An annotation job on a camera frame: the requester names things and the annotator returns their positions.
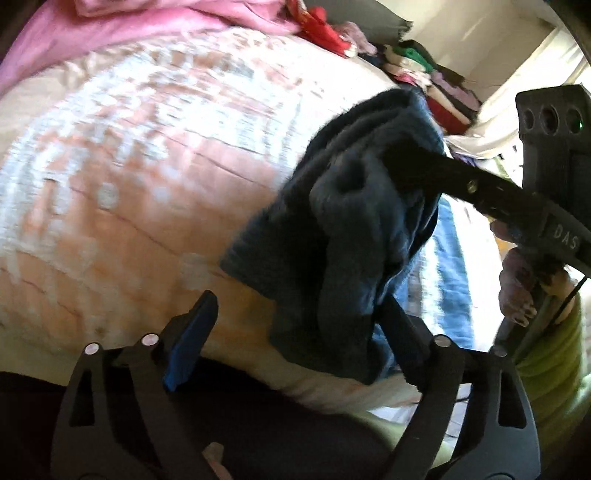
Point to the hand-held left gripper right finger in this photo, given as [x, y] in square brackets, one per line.
[415, 350]

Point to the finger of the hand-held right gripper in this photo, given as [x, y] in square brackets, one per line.
[461, 177]

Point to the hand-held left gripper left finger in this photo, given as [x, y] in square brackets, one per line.
[184, 353]

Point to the dark blue towel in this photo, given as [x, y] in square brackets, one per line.
[351, 230]

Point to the person's right hand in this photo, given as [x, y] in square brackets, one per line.
[517, 286]

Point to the light green garment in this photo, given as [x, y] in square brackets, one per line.
[392, 434]

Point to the cream curtain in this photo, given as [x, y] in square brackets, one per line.
[517, 74]

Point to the stack of folded clothes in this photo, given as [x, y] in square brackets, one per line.
[434, 87]

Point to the person's black clothing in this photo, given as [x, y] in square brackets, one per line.
[277, 429]

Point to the pink plush garment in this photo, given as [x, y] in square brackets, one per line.
[362, 39]

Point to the peach quilted bedspread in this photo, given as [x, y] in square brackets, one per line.
[138, 184]

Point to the grey-green headboard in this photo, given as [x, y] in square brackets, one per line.
[374, 18]

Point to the red patterned cloth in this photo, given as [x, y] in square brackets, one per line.
[323, 30]

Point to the pink duvet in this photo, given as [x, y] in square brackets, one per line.
[115, 37]

